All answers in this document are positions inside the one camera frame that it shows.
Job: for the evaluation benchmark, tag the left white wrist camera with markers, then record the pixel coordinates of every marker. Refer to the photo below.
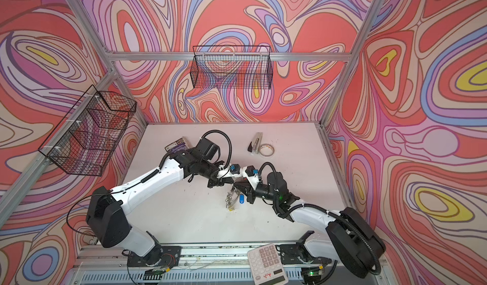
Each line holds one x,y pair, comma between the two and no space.
233,171

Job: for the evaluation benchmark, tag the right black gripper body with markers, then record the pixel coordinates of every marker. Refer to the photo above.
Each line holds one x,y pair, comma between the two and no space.
263,192

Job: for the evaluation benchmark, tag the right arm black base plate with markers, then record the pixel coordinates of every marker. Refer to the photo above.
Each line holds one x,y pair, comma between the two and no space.
295,254

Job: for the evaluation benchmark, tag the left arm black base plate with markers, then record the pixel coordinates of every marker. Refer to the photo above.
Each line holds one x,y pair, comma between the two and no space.
162,256

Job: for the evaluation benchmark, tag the large keyring with coloured keys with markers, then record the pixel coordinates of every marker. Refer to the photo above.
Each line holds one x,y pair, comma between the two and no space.
234,196

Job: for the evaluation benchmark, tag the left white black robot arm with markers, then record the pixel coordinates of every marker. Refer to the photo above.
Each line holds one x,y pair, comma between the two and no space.
108,210

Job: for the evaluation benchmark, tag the black wire basket on wall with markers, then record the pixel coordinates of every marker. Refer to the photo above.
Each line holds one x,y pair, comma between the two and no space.
232,67
88,135

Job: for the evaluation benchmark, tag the white pink calculator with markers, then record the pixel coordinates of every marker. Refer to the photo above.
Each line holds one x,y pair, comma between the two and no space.
266,266

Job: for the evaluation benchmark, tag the silver black stapler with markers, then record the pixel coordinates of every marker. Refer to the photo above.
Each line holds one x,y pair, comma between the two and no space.
255,144

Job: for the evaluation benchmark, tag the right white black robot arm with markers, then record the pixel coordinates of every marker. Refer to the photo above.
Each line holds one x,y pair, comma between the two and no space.
337,235

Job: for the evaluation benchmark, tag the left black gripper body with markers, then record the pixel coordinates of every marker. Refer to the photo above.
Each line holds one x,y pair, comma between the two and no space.
216,182

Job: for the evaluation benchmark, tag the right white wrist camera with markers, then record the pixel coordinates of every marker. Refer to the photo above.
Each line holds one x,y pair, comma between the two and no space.
252,176

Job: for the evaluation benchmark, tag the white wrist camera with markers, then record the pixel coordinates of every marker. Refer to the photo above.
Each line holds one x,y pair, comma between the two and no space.
252,176
233,171

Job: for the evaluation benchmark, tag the black wire basket on left wall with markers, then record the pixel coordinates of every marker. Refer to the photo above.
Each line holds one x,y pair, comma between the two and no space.
88,135

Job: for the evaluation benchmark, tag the black wire basket on back wall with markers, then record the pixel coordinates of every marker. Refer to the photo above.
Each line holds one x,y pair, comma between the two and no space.
232,67

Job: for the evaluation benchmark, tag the clear tape roll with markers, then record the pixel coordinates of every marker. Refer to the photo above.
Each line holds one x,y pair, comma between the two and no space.
266,150

